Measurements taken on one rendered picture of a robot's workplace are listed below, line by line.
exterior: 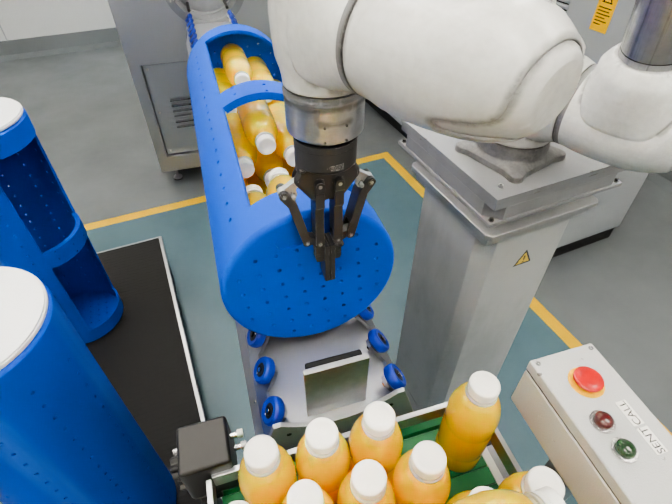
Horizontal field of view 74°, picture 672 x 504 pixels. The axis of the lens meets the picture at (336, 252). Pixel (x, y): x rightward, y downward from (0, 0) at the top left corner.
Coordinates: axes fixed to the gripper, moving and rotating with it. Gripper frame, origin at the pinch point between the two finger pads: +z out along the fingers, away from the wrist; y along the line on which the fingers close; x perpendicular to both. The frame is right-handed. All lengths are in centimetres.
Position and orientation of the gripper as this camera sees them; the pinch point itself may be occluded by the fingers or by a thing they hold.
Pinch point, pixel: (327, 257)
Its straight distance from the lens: 65.4
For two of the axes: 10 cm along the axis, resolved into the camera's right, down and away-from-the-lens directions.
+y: 9.6, -2.0, 2.1
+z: 0.0, 7.3, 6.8
